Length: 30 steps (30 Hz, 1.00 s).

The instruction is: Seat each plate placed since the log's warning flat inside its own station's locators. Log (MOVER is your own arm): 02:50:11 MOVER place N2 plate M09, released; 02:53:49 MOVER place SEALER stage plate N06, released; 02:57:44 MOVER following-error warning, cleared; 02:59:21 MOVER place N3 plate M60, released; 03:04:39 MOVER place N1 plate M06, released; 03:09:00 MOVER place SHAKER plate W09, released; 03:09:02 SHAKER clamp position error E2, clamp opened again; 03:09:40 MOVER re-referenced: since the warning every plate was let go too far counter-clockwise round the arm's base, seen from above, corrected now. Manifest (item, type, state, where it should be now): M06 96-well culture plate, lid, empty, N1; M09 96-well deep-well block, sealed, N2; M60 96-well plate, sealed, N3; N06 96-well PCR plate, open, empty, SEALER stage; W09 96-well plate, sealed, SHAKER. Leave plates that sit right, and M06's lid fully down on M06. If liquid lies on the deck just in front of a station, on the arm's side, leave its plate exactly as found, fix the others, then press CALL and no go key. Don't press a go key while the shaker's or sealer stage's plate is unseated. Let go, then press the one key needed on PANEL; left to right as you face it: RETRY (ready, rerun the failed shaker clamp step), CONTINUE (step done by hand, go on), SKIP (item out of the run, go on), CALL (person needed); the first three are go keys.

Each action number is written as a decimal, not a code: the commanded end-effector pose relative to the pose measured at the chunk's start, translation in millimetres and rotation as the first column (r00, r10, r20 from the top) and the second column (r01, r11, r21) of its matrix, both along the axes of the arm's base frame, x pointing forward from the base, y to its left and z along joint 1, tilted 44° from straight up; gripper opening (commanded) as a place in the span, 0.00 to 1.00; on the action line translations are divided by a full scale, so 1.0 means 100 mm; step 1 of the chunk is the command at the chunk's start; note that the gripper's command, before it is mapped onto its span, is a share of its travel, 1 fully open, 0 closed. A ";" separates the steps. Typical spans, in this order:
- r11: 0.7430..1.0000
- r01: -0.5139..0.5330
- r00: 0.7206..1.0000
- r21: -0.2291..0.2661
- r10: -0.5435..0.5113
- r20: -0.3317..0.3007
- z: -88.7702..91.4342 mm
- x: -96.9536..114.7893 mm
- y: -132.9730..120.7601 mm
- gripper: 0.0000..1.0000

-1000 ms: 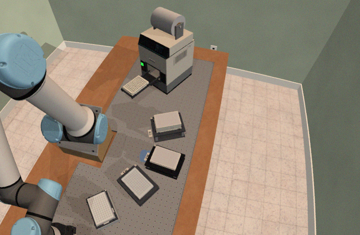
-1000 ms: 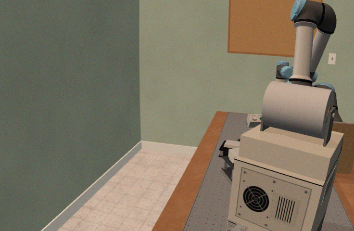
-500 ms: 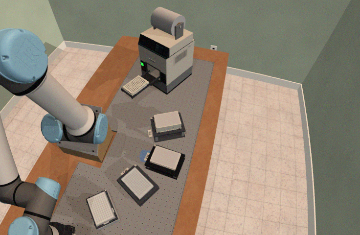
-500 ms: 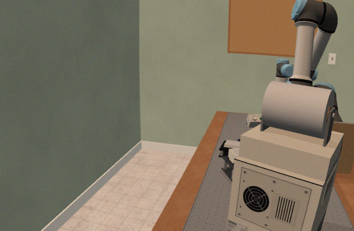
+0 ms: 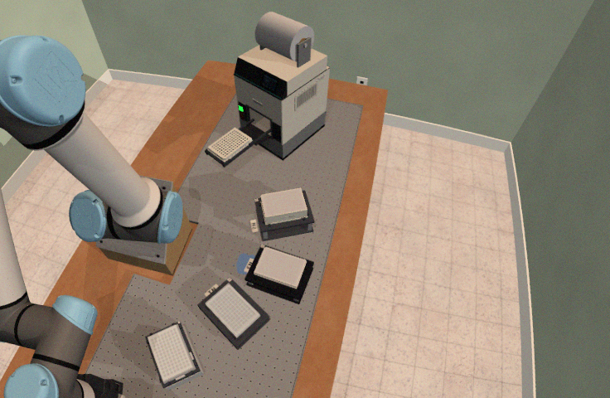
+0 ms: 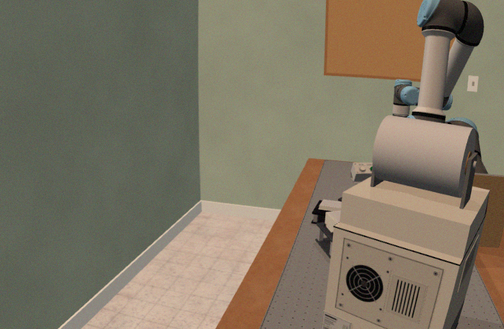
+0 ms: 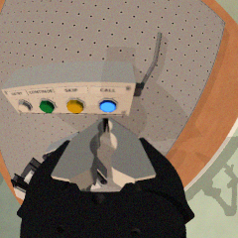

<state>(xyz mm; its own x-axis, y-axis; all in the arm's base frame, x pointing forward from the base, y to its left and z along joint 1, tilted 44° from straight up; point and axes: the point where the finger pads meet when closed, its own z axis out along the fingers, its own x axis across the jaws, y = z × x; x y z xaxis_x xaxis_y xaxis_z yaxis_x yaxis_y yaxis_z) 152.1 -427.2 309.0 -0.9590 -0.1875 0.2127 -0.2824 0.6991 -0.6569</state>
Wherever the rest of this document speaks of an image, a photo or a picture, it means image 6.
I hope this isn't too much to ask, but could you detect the beige horizontal cylinder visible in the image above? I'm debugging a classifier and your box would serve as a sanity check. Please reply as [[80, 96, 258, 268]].
[[373, 115, 476, 198]]

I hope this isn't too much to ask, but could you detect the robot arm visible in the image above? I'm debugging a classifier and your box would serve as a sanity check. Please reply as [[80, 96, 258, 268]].
[[392, 0, 488, 173]]

